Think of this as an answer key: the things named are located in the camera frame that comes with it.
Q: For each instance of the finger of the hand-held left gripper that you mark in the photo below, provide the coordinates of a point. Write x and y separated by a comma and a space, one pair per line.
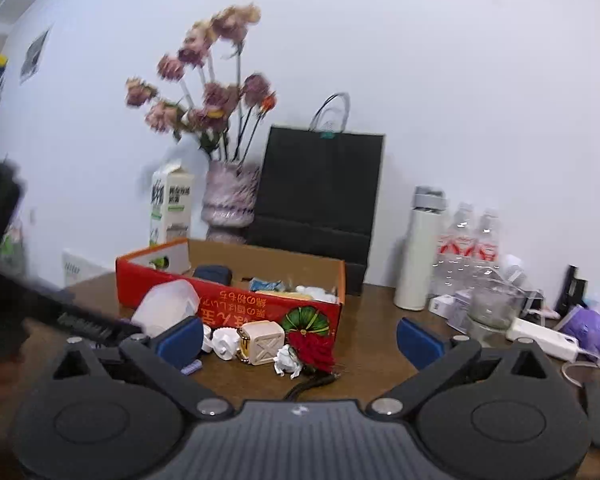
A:
95, 325

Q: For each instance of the black upright device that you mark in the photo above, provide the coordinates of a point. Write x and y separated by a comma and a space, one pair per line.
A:
572, 287

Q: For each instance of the white thermos bottle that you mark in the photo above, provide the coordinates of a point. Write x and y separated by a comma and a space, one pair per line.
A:
420, 255

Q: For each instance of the white power adapter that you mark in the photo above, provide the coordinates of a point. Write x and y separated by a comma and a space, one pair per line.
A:
542, 337

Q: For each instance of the wall poster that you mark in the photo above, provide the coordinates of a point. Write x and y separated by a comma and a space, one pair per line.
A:
34, 55

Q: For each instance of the clear water bottle red label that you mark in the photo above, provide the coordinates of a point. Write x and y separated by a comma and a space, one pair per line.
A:
452, 250
487, 242

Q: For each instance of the purple tissue pack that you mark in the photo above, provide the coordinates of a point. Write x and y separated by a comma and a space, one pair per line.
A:
592, 330

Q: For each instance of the black paper bag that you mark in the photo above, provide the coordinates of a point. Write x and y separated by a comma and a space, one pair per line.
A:
320, 190

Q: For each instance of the white green milk carton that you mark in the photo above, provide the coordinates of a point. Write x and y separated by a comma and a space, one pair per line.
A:
172, 200

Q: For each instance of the red artificial flower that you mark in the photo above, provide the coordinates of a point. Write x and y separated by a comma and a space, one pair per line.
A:
312, 352

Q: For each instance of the pink patterned vase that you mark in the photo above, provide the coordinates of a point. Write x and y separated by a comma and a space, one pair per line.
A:
230, 192

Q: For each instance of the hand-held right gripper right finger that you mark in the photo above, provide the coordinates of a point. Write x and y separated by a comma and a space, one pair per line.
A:
420, 342

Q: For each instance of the brown wooden desktop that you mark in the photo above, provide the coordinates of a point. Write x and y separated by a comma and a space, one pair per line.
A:
372, 322

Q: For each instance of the white paper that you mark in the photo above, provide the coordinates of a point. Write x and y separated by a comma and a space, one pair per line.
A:
286, 361
226, 342

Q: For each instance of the glass measuring cup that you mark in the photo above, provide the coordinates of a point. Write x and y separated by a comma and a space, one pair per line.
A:
495, 300

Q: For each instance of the dried pink flower bouquet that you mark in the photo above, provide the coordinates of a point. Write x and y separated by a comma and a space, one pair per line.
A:
215, 95

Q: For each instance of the small purple tube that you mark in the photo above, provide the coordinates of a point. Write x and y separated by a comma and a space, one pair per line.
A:
191, 367

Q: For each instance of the red cardboard box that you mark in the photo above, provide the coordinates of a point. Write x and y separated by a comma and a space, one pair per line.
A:
260, 305

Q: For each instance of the small white box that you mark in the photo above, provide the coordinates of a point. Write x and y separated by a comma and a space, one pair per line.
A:
442, 305
460, 310

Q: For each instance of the beige cube toy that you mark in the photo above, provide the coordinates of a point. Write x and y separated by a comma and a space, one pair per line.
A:
262, 342

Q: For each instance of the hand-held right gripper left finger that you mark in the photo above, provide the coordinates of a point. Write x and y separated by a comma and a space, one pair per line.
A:
180, 342

